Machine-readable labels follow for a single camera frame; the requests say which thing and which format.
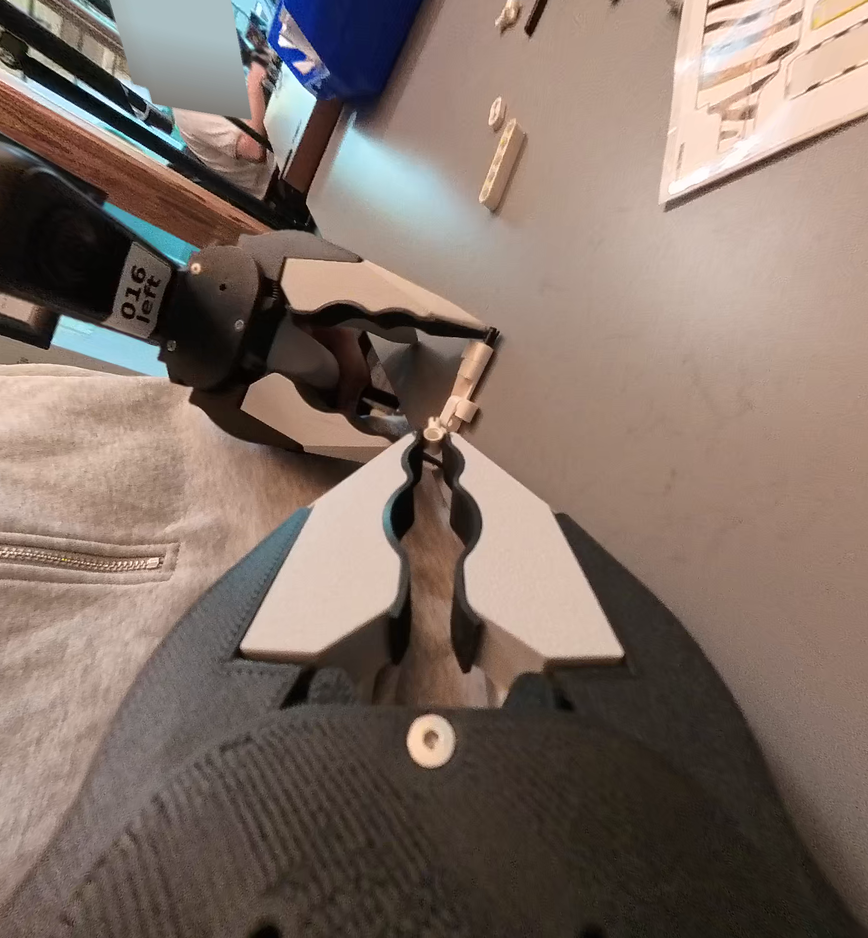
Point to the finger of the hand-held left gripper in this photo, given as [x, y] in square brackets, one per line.
[317, 421]
[361, 289]

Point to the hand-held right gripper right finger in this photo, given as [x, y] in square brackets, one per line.
[536, 579]

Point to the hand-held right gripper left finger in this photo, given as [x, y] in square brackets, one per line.
[324, 579]

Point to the white lego connector assembly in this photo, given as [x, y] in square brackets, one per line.
[470, 363]

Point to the white lego beam with holes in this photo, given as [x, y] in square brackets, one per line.
[504, 165]

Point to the short white lego beam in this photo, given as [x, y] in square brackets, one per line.
[497, 114]

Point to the white lego connector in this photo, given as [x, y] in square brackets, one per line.
[509, 13]

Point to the brown wooden desk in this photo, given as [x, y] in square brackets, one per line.
[89, 150]

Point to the blue plastic bin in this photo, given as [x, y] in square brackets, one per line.
[346, 44]

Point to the grey zip sweatshirt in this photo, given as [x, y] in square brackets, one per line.
[75, 659]

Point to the zebra sticker sheet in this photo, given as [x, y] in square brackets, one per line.
[778, 95]

